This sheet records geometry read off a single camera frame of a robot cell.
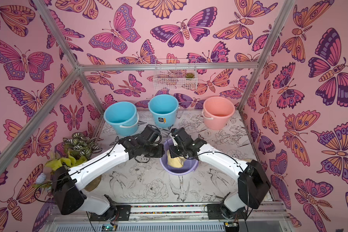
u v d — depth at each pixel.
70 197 0.39
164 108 1.13
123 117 1.13
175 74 0.96
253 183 0.42
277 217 0.74
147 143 0.61
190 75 0.92
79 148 0.71
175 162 0.79
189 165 0.89
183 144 0.61
